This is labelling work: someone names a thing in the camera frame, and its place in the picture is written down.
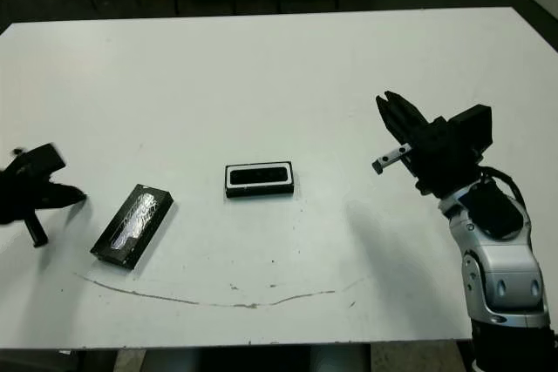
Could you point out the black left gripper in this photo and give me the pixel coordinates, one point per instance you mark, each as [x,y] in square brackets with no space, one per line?
[22,193]

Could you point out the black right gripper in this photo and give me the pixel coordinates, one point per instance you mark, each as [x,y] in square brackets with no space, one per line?
[440,163]

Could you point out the black box lid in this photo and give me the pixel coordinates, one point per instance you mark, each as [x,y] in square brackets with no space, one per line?
[131,226]

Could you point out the black remote control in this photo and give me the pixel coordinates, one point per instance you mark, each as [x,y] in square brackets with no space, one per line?
[259,175]

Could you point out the black box with white insert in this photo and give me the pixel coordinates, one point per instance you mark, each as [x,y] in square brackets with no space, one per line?
[259,192]

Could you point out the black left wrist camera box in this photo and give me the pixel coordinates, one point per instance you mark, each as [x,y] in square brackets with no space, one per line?
[41,160]

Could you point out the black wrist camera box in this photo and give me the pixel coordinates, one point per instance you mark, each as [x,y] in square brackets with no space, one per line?
[41,160]
[473,128]

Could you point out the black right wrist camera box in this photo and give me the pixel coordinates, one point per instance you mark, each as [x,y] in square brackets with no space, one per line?
[473,128]

